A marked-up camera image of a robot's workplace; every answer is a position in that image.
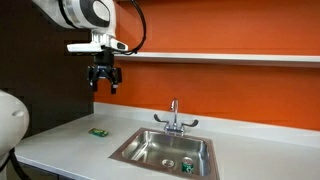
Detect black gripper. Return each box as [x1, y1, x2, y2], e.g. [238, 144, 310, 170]
[87, 49, 123, 95]

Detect green soda can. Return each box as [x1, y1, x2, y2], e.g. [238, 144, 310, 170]
[180, 156, 195, 175]

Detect green snack packet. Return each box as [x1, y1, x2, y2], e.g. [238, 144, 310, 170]
[88, 127, 110, 138]

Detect dark wood cabinet panel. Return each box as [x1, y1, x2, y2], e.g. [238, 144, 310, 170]
[0, 0, 96, 138]

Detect stainless steel sink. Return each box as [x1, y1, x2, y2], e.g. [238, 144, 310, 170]
[109, 127, 221, 180]

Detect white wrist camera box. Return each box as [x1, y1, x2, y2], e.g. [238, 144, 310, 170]
[66, 37, 129, 54]

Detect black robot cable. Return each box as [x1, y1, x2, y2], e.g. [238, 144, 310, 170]
[113, 0, 148, 56]

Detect chrome two-handle faucet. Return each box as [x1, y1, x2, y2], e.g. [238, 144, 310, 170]
[153, 98, 200, 136]

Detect white wall shelf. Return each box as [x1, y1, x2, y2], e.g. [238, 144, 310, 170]
[113, 51, 320, 69]

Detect black base cable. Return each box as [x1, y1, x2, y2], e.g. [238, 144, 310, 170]
[0, 148, 32, 180]

